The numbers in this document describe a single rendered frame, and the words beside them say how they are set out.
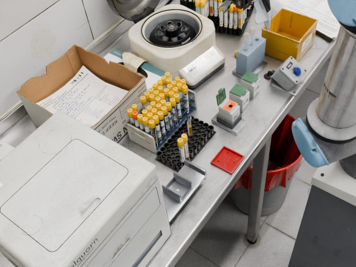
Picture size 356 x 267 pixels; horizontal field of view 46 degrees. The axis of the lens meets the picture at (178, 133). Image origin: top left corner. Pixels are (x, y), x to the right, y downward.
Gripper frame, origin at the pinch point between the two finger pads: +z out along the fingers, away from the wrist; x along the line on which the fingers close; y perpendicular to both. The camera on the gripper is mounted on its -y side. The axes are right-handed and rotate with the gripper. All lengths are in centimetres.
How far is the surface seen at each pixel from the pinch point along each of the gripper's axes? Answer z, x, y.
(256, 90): 18.4, 8.4, 6.0
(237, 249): 108, 11, 17
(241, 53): 10.9, -0.2, 1.8
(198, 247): 108, -3, 27
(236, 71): 19.2, -1.9, 1.9
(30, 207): -9, 6, 78
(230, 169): 20.7, 18.0, 32.9
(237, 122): 18.5, 10.8, 19.8
